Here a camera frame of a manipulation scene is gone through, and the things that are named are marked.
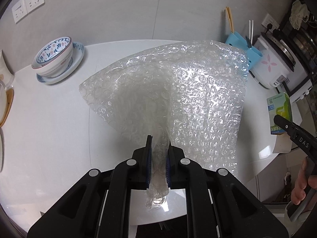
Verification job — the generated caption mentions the hanging beige cloth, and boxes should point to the hanging beige cloth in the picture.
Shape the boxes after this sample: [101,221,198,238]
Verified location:
[289,0,309,30]

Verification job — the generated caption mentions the person's right hand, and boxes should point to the person's right hand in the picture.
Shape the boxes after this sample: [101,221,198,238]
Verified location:
[291,158,317,205]

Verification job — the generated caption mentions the white ceramic cup with sticks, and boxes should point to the white ceramic cup with sticks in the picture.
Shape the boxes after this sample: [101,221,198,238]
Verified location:
[0,50,14,88]

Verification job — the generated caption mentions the blue plastic utensil holder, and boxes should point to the blue plastic utensil holder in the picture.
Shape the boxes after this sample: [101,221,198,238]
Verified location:
[226,32,263,70]

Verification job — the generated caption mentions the blue striped plate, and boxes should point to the blue striped plate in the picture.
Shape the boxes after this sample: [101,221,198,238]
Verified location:
[0,128,4,172]

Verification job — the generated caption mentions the white wall socket left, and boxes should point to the white wall socket left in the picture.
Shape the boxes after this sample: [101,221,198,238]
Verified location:
[11,0,28,24]

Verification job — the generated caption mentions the wall socket behind cooker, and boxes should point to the wall socket behind cooker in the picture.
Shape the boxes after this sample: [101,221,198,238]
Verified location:
[261,13,279,32]

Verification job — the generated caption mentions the clear bubble wrap sheet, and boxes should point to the clear bubble wrap sheet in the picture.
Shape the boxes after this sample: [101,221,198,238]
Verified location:
[79,40,248,208]

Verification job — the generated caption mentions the white rice cooker pink flowers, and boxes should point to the white rice cooker pink flowers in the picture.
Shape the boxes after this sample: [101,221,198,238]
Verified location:
[250,32,296,89]

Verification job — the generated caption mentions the blue patterned porcelain bowl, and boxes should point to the blue patterned porcelain bowl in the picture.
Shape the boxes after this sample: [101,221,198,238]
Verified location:
[31,36,73,77]

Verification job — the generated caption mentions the white straw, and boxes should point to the white straw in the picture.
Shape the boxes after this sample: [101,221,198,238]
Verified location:
[250,20,254,44]
[248,20,253,42]

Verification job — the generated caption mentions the wooden chopsticks pair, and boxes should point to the wooden chopsticks pair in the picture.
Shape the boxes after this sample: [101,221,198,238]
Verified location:
[225,7,235,33]

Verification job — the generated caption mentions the green white small carton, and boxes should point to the green white small carton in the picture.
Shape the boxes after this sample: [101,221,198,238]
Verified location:
[266,92,292,135]

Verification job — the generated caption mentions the round wooden coaster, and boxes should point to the round wooden coaster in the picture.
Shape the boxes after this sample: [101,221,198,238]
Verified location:
[1,88,14,127]

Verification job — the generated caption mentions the white toaster oven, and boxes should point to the white toaster oven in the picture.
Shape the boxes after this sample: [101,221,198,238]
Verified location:
[277,61,313,103]

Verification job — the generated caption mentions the white straw right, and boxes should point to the white straw right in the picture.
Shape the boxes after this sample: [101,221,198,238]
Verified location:
[250,20,254,44]

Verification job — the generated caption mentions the white straw left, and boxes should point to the white straw left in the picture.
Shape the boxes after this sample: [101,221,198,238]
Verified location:
[248,20,253,42]

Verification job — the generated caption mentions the blue patterned porcelain plate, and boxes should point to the blue patterned porcelain plate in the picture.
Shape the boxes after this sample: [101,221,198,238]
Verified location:
[36,42,85,85]

